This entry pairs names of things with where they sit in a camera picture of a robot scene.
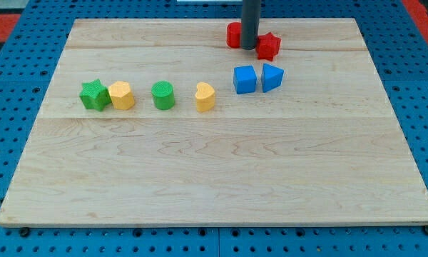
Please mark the blue triangle block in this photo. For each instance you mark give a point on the blue triangle block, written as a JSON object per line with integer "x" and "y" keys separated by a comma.
{"x": 271, "y": 77}

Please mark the green star block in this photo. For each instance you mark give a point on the green star block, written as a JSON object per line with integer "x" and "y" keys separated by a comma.
{"x": 94, "y": 95}

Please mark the yellow heart block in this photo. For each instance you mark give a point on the yellow heart block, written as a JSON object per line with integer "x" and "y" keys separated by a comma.
{"x": 204, "y": 97}

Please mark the yellow hexagon block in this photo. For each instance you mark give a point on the yellow hexagon block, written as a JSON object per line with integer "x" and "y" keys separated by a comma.
{"x": 121, "y": 95}

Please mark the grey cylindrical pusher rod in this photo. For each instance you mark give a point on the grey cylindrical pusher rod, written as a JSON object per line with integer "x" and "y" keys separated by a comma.
{"x": 250, "y": 19}

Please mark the green cylinder block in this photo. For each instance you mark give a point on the green cylinder block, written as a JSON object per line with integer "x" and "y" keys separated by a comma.
{"x": 163, "y": 95}

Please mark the blue cube block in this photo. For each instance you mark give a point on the blue cube block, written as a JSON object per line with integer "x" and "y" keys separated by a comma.
{"x": 244, "y": 79}

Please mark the light wooden board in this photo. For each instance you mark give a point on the light wooden board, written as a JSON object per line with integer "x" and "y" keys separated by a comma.
{"x": 323, "y": 149}

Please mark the red circle block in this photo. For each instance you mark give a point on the red circle block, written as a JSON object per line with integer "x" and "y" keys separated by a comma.
{"x": 233, "y": 32}

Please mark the red star block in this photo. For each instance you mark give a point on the red star block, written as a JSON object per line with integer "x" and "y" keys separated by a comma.
{"x": 268, "y": 46}

